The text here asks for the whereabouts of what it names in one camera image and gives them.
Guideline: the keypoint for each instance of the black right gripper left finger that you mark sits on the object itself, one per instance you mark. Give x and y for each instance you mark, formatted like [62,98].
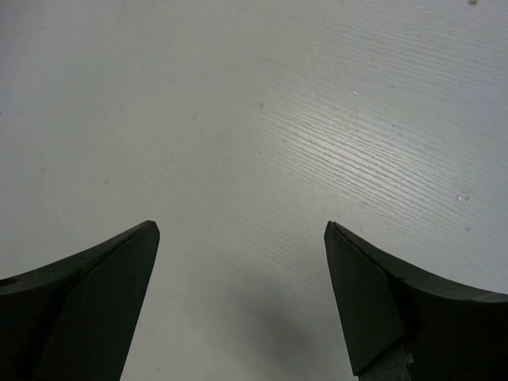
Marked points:
[74,319]

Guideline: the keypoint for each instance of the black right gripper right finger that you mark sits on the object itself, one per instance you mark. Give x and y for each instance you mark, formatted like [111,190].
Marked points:
[401,322]

